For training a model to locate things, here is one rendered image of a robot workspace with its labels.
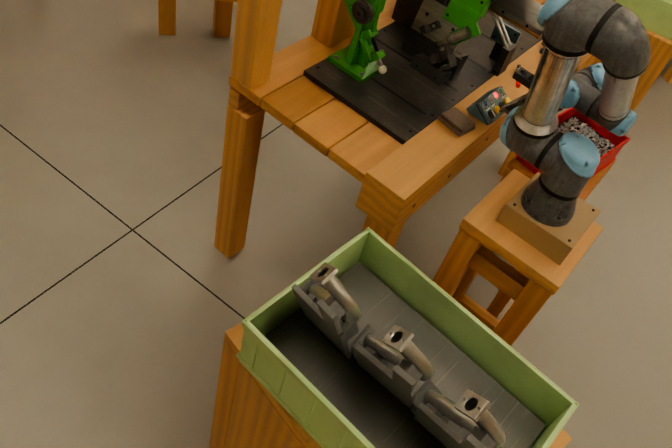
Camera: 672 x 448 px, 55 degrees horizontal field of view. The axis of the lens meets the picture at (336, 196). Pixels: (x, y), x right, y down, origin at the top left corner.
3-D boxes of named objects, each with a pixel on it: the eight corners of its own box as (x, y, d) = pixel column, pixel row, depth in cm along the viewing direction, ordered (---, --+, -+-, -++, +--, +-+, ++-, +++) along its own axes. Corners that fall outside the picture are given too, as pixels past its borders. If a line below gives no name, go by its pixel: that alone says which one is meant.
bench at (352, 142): (520, 175, 333) (605, 31, 269) (339, 356, 242) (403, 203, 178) (414, 104, 355) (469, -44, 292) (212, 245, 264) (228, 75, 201)
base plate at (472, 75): (557, 30, 262) (559, 25, 260) (404, 146, 195) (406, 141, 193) (472, -18, 275) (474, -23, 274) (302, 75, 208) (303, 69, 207)
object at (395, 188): (591, 56, 279) (608, 27, 268) (391, 234, 187) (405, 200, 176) (563, 40, 283) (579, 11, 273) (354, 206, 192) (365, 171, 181)
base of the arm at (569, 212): (578, 207, 185) (594, 183, 178) (560, 235, 175) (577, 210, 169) (532, 180, 190) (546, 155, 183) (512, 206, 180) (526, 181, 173)
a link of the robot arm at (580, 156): (569, 204, 170) (593, 167, 160) (527, 174, 175) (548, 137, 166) (589, 186, 177) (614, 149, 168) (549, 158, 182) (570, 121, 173)
